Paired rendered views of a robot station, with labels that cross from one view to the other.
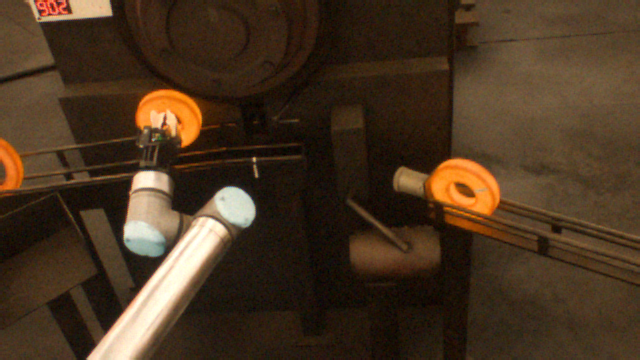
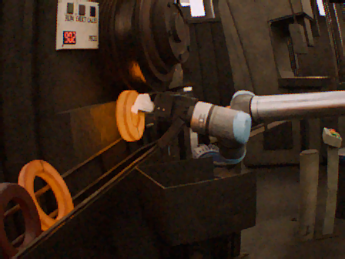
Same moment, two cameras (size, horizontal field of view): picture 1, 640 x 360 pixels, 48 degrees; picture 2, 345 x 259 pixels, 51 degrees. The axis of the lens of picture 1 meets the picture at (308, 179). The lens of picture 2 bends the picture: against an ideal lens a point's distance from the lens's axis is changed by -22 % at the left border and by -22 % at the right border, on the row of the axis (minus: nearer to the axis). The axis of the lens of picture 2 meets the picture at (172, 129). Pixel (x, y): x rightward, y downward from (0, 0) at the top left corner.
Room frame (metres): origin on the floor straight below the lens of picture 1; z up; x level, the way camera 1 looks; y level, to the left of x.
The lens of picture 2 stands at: (1.05, 1.66, 0.92)
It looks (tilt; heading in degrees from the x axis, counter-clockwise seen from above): 6 degrees down; 281
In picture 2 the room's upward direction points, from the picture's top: 6 degrees counter-clockwise
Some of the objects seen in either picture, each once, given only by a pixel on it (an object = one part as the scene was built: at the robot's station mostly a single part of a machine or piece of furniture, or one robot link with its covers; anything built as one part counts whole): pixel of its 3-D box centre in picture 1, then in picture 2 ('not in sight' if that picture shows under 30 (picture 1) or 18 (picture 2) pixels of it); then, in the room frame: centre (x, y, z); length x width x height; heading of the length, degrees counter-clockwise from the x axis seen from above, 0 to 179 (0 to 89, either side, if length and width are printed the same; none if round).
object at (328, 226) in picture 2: not in sight; (332, 184); (0.59, -0.46, 0.31); 0.24 x 0.16 x 0.62; 82
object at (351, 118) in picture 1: (350, 152); (175, 140); (1.39, -0.12, 0.68); 0.11 x 0.08 x 0.24; 172
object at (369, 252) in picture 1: (397, 303); (221, 224); (1.23, -0.19, 0.27); 0.22 x 0.13 x 0.53; 82
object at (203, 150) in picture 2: not in sight; (207, 164); (1.52, -2.17, 0.17); 0.57 x 0.31 x 0.34; 102
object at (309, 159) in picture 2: not in sight; (307, 198); (0.75, -0.44, 0.26); 0.12 x 0.12 x 0.52
